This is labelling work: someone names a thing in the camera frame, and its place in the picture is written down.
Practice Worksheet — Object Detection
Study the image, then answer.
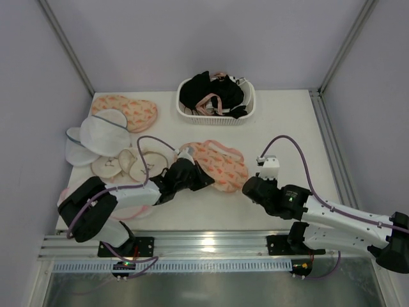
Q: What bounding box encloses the white perforated plastic basket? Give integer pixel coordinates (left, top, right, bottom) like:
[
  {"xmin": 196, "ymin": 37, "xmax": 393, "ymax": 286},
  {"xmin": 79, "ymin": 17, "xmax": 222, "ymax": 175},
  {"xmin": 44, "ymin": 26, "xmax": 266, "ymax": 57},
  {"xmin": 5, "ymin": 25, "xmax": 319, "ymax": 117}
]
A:
[{"xmin": 176, "ymin": 77, "xmax": 258, "ymax": 126}]

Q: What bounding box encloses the right aluminium frame post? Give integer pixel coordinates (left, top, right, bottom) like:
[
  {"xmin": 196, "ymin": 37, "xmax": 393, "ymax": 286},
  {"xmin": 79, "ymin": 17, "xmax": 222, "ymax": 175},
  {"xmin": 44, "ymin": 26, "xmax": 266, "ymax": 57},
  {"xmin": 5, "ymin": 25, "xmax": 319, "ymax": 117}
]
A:
[{"xmin": 318, "ymin": 0, "xmax": 379, "ymax": 94}]

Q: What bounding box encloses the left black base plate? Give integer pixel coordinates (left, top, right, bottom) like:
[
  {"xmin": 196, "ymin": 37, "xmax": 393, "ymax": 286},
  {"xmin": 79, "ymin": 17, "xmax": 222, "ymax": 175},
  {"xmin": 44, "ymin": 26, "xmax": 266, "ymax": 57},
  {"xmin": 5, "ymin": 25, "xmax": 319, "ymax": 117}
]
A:
[{"xmin": 97, "ymin": 236, "xmax": 155, "ymax": 258}]

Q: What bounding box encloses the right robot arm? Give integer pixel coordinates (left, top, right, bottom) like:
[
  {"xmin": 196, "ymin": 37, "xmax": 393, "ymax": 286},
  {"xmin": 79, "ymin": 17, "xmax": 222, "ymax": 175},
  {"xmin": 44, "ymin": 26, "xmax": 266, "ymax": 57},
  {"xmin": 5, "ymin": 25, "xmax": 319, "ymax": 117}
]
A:
[{"xmin": 242, "ymin": 177, "xmax": 408, "ymax": 274}]

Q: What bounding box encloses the pink trimmed bra in basket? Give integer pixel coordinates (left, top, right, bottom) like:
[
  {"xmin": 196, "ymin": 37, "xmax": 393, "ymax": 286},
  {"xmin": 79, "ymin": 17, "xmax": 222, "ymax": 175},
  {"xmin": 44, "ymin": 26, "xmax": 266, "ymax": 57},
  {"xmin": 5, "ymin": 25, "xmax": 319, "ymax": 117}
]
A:
[{"xmin": 192, "ymin": 71, "xmax": 243, "ymax": 116}]

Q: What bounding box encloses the aluminium frame post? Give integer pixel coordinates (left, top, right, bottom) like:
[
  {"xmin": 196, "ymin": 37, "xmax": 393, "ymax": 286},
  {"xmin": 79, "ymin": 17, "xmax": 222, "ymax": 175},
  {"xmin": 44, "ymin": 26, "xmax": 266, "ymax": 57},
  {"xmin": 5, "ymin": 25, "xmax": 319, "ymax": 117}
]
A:
[
  {"xmin": 36, "ymin": 0, "xmax": 95, "ymax": 96},
  {"xmin": 318, "ymin": 0, "xmax": 379, "ymax": 94}
]

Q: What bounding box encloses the white mesh laundry bag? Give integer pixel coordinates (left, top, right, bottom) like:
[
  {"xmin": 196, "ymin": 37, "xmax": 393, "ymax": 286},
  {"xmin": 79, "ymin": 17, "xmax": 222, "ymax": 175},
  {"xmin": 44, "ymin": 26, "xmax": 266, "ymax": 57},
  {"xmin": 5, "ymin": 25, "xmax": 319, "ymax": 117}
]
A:
[{"xmin": 65, "ymin": 109, "xmax": 131, "ymax": 167}]

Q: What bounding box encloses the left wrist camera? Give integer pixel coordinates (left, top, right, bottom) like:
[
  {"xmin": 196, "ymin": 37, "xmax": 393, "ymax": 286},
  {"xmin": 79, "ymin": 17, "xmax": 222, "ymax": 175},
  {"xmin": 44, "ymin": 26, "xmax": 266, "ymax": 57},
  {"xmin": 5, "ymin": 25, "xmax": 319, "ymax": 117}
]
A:
[{"xmin": 175, "ymin": 146, "xmax": 194, "ymax": 164}]

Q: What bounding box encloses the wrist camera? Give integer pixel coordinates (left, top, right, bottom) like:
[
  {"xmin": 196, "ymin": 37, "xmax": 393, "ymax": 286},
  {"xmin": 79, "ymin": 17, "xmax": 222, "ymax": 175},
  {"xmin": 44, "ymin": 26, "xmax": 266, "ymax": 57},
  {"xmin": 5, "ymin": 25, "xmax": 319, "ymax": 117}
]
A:
[
  {"xmin": 256, "ymin": 155, "xmax": 280, "ymax": 180},
  {"xmin": 175, "ymin": 146, "xmax": 194, "ymax": 164}
]

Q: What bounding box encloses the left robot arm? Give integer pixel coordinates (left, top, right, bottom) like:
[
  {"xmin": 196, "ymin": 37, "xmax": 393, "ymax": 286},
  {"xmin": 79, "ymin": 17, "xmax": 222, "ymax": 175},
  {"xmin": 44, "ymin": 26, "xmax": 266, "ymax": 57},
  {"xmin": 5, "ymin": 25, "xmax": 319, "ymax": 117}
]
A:
[{"xmin": 57, "ymin": 158, "xmax": 215, "ymax": 256}]

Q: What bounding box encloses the left aluminium frame post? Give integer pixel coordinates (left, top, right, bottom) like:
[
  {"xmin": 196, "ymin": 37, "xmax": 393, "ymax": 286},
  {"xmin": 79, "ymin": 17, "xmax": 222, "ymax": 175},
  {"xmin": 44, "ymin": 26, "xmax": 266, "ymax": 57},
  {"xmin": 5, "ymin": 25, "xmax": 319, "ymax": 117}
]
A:
[{"xmin": 36, "ymin": 0, "xmax": 95, "ymax": 96}]

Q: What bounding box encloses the aluminium mounting rail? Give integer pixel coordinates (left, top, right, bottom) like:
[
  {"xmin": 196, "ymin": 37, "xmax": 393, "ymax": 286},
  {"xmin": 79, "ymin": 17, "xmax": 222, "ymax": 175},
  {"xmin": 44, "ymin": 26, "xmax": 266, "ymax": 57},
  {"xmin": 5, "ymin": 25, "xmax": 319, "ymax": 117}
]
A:
[{"xmin": 39, "ymin": 228, "xmax": 372, "ymax": 260}]

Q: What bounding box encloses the cream round laundry bag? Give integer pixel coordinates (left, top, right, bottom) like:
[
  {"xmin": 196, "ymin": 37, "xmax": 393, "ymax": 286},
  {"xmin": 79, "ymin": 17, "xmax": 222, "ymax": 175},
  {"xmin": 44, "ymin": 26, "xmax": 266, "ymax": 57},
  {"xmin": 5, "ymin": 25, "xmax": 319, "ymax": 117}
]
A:
[{"xmin": 90, "ymin": 148, "xmax": 169, "ymax": 184}]

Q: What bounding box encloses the pink trimmed white laundry bag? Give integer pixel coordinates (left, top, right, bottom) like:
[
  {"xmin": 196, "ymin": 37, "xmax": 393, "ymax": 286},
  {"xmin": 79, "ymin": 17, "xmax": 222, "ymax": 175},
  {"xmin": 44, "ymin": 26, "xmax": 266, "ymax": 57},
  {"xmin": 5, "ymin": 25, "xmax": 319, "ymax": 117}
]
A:
[{"xmin": 58, "ymin": 177, "xmax": 160, "ymax": 220}]

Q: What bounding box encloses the tulip print laundry bag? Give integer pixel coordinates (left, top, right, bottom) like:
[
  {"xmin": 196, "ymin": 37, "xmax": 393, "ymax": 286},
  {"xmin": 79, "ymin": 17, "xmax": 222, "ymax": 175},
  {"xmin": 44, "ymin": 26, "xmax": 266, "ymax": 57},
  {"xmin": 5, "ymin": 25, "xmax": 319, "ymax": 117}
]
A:
[
  {"xmin": 179, "ymin": 139, "xmax": 249, "ymax": 193},
  {"xmin": 91, "ymin": 95, "xmax": 158, "ymax": 133}
]

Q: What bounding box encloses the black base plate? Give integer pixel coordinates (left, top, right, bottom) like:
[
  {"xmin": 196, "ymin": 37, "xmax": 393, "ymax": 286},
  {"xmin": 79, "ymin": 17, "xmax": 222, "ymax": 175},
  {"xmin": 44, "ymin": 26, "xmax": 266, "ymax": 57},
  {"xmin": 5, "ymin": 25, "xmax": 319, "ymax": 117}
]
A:
[
  {"xmin": 97, "ymin": 236, "xmax": 155, "ymax": 258},
  {"xmin": 266, "ymin": 235, "xmax": 326, "ymax": 256}
]

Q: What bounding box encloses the slotted cable duct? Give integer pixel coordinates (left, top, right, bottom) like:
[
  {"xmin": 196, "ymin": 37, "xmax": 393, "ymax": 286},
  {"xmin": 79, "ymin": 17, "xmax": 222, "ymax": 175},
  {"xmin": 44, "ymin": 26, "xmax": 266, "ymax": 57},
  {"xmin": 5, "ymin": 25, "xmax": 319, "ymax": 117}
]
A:
[{"xmin": 52, "ymin": 258, "xmax": 293, "ymax": 273}]

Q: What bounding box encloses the black garment in basket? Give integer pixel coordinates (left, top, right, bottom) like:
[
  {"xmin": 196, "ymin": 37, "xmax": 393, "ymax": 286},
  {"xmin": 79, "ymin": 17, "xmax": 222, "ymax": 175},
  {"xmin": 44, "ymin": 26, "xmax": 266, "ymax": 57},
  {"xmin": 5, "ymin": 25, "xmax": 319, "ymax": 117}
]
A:
[{"xmin": 179, "ymin": 71, "xmax": 248, "ymax": 119}]

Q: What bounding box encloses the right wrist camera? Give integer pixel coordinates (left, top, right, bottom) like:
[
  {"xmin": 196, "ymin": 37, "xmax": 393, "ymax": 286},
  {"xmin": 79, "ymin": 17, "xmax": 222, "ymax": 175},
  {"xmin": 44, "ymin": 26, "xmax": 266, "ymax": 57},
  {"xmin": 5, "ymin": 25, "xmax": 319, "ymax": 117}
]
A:
[{"xmin": 256, "ymin": 155, "xmax": 280, "ymax": 180}]

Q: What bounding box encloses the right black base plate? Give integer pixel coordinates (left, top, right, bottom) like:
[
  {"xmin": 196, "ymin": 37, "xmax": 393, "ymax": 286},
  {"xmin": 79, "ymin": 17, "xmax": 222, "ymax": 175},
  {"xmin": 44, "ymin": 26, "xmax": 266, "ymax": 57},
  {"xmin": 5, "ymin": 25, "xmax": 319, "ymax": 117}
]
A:
[{"xmin": 266, "ymin": 235, "xmax": 326, "ymax": 256}]

